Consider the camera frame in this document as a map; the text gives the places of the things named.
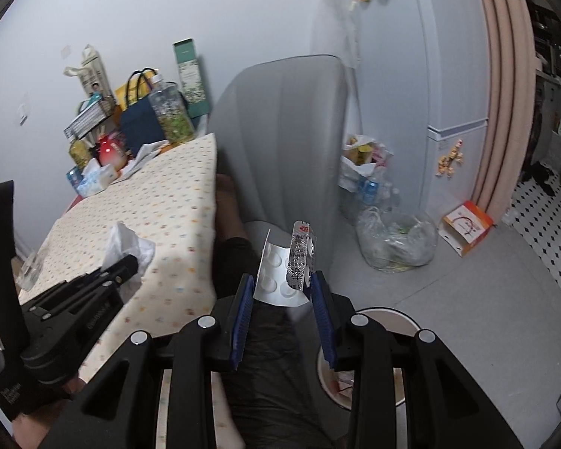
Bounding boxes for navy lunch bag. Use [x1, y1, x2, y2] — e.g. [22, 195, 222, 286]
[119, 69, 169, 157]

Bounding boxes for tall green box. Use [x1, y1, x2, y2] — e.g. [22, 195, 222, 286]
[173, 38, 211, 117]

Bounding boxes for yellow snack packet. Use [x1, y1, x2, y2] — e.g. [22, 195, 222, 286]
[114, 83, 136, 108]

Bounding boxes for clear wrapper with red label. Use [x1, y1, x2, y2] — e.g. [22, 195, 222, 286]
[285, 219, 319, 293]

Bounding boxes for white round bin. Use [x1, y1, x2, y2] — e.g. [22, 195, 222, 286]
[315, 306, 424, 415]

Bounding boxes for pink curtain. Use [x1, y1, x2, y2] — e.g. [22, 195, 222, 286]
[467, 0, 538, 211]

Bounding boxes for orange white box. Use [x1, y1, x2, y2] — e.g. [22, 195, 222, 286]
[442, 201, 494, 257]

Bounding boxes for white printed bag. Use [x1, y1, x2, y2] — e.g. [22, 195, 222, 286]
[64, 44, 115, 104]

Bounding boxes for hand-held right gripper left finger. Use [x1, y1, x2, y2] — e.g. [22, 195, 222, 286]
[42, 274, 255, 449]

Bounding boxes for black wire basket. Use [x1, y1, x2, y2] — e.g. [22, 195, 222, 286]
[63, 96, 115, 141]

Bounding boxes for person's left hand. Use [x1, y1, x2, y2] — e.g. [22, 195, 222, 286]
[12, 374, 85, 449]

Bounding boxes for floral tablecloth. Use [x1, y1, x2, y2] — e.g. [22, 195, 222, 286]
[19, 133, 244, 449]

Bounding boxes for white tissue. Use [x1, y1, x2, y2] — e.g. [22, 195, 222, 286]
[102, 221, 156, 286]

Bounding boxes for red white bottle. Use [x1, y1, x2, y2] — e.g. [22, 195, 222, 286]
[96, 133, 127, 171]

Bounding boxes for person's black pants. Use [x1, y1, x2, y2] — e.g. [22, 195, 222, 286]
[212, 236, 337, 449]

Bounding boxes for yellow tea bottle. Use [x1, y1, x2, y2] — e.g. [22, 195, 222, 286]
[148, 74, 194, 143]
[68, 139, 94, 171]

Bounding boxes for grey chair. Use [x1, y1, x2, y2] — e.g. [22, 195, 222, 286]
[207, 55, 349, 272]

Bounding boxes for blue white tissue box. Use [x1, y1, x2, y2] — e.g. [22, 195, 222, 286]
[75, 159, 120, 197]

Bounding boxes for white tote bag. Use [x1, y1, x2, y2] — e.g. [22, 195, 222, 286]
[311, 0, 362, 68]

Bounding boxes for white cloth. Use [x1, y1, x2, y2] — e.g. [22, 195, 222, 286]
[122, 143, 174, 178]

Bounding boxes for silver pill blister pack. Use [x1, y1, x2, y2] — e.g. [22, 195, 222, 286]
[254, 229, 309, 308]

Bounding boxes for white refrigerator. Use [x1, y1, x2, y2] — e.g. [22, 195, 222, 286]
[309, 0, 491, 225]

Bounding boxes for white plastic bag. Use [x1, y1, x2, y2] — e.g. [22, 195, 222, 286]
[339, 135, 400, 225]

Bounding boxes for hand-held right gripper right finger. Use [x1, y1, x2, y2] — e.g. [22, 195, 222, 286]
[309, 270, 527, 449]

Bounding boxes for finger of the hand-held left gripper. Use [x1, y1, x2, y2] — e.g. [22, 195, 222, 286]
[25, 255, 138, 310]
[30, 278, 122, 322]

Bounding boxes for clear plastic bag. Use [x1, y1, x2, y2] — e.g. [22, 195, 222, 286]
[356, 207, 439, 272]

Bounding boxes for cluster of yellow figurine magnets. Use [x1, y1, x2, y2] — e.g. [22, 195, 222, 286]
[436, 138, 466, 179]

